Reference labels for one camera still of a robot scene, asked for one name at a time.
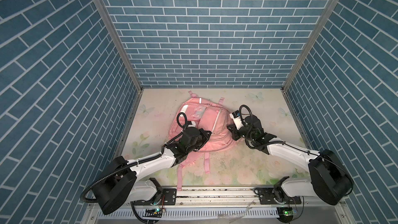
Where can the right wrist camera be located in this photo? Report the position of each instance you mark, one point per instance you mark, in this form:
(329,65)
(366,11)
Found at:
(236,117)

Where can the right small circuit board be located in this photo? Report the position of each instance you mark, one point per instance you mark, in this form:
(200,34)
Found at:
(285,214)

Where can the aluminium front rail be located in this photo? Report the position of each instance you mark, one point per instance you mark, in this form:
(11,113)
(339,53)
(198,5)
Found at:
(231,205)

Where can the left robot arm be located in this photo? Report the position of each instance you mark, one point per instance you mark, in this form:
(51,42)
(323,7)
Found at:
(122,180)

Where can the right corner aluminium post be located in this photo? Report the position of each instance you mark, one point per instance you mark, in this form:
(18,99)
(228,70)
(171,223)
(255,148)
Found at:
(329,7)

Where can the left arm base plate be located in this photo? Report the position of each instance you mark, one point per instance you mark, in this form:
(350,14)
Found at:
(166,197)

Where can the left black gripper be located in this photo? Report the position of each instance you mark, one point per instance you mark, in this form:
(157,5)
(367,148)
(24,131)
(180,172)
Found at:
(201,132)

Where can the corner aluminium post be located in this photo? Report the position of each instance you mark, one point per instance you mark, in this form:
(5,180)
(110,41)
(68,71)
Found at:
(329,7)
(101,8)

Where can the pink student backpack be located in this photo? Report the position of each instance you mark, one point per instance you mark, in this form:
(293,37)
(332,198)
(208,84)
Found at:
(203,114)

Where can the small circuit board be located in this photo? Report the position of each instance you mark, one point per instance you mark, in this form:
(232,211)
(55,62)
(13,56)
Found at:
(285,214)
(153,213)

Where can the left small circuit board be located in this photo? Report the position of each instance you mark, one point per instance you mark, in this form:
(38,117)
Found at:
(153,213)

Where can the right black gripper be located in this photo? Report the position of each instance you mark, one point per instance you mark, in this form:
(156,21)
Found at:
(234,130)

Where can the left corner aluminium post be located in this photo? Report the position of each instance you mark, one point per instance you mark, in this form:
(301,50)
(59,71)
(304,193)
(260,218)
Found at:
(101,8)

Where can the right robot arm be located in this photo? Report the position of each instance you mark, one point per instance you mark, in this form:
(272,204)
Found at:
(328,178)

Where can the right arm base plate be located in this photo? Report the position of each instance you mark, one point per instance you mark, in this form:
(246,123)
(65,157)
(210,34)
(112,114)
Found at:
(270,196)

